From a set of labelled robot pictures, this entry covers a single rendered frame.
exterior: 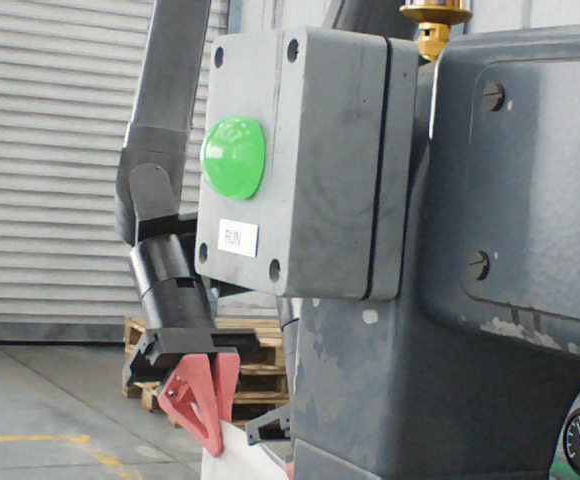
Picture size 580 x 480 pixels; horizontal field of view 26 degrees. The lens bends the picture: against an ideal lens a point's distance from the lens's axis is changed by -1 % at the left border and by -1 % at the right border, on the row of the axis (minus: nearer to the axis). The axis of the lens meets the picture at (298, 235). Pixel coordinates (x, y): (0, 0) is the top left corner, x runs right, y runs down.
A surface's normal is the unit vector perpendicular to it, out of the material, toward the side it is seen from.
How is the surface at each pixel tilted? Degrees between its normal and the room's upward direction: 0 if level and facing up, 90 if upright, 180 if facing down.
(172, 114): 47
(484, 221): 90
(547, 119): 90
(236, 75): 90
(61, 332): 90
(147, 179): 57
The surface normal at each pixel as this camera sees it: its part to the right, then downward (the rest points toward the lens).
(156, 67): 0.09, -0.50
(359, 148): 0.48, 0.08
